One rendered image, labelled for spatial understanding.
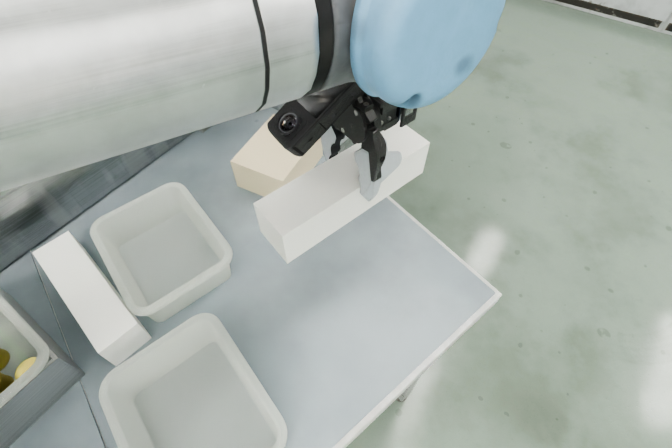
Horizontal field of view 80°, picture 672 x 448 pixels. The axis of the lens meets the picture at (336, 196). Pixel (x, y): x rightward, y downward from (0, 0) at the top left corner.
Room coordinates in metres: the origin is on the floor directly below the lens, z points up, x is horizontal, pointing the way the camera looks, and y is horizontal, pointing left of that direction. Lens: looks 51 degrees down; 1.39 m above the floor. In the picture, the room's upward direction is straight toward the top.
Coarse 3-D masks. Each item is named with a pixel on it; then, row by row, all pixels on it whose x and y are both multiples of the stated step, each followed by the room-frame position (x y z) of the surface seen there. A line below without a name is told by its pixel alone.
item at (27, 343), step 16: (0, 304) 0.25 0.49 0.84; (0, 320) 0.25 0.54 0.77; (16, 320) 0.22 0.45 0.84; (0, 336) 0.22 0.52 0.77; (16, 336) 0.22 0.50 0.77; (32, 336) 0.20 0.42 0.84; (16, 352) 0.20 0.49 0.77; (32, 352) 0.20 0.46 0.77; (48, 352) 0.18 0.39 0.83; (16, 368) 0.18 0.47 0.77; (32, 368) 0.16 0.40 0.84; (16, 384) 0.14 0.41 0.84; (0, 400) 0.12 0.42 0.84
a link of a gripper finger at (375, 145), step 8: (368, 128) 0.32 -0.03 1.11; (376, 128) 0.32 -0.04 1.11; (368, 136) 0.31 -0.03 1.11; (376, 136) 0.31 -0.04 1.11; (368, 144) 0.31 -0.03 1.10; (376, 144) 0.31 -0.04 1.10; (384, 144) 0.31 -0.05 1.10; (368, 152) 0.31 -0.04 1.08; (376, 152) 0.30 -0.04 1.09; (384, 152) 0.31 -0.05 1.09; (376, 160) 0.30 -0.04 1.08; (384, 160) 0.31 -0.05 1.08; (376, 168) 0.30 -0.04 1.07; (376, 176) 0.30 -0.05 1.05
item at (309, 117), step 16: (304, 96) 0.33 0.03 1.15; (320, 96) 0.32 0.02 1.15; (336, 96) 0.31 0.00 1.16; (352, 96) 0.32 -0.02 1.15; (288, 112) 0.31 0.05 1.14; (304, 112) 0.31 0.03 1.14; (320, 112) 0.30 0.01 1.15; (336, 112) 0.31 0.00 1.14; (272, 128) 0.31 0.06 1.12; (288, 128) 0.30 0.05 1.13; (304, 128) 0.29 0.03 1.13; (320, 128) 0.30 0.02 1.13; (288, 144) 0.28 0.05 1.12; (304, 144) 0.29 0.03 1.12
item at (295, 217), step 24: (360, 144) 0.39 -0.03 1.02; (408, 144) 0.39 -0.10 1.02; (336, 168) 0.35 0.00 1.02; (408, 168) 0.37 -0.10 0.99; (288, 192) 0.31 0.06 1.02; (312, 192) 0.31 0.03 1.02; (336, 192) 0.31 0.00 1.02; (384, 192) 0.35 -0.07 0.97; (264, 216) 0.27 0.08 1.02; (288, 216) 0.27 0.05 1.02; (312, 216) 0.27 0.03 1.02; (336, 216) 0.30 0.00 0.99; (288, 240) 0.25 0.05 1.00; (312, 240) 0.27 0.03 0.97
